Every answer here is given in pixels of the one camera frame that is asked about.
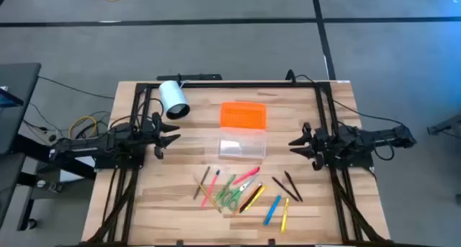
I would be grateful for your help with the green scissors with green cover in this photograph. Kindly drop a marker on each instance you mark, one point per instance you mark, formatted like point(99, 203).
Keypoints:
point(227, 186)

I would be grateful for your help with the clear plastic supply box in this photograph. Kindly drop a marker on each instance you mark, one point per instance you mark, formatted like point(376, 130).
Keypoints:
point(252, 144)

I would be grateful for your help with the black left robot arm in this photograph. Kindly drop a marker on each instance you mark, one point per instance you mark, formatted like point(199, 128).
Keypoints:
point(90, 144)

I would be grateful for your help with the yellow pen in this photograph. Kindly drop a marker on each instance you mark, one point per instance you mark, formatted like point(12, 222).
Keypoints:
point(285, 215)

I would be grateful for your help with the yellow wooden pencil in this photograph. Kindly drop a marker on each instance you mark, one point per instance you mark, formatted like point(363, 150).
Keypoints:
point(216, 205)

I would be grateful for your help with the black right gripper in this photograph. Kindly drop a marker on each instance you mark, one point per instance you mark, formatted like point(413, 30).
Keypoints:
point(324, 146)

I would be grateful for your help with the grey pen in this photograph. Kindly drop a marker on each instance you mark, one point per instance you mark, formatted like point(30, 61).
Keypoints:
point(201, 183)

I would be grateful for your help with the grey neighbouring stand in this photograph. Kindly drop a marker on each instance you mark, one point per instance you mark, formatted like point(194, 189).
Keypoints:
point(446, 124)

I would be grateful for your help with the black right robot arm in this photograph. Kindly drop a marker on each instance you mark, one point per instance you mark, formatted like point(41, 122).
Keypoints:
point(378, 137)

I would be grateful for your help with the orange plastic box lid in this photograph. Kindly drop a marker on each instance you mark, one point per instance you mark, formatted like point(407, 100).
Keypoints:
point(243, 115)

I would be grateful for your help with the black aluminium table frame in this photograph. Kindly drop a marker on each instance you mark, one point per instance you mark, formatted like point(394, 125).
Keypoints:
point(252, 85)

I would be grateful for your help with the black side desk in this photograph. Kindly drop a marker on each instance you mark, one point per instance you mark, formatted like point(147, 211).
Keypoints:
point(18, 85)

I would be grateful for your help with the yellow highlighter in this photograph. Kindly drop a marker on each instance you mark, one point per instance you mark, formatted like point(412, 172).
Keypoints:
point(256, 198)

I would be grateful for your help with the orange pencil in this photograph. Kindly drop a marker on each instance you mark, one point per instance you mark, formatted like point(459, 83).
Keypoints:
point(237, 211)

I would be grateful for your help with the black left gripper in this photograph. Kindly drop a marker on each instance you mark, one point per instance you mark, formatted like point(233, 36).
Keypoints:
point(153, 135)

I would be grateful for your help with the black marker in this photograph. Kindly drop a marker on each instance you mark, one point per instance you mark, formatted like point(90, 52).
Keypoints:
point(251, 199)

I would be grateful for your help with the green scissors with metal blades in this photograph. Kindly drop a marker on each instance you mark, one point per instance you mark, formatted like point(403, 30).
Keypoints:
point(239, 193)

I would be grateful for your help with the blue pen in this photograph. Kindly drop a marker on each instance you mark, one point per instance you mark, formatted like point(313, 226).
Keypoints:
point(272, 210)

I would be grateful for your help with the white box under desk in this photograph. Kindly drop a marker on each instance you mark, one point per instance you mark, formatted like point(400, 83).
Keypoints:
point(72, 173)

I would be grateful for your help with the black pen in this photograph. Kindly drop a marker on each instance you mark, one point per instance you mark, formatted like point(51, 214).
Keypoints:
point(293, 186)
point(285, 189)

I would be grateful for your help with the screen with blue display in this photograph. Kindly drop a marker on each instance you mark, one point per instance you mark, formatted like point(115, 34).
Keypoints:
point(9, 97)

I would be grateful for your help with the pink pencil blue eraser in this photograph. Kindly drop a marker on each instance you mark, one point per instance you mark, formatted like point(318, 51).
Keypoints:
point(214, 179)

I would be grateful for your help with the pink highlighter pen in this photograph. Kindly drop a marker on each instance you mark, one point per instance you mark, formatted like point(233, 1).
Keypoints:
point(246, 175)

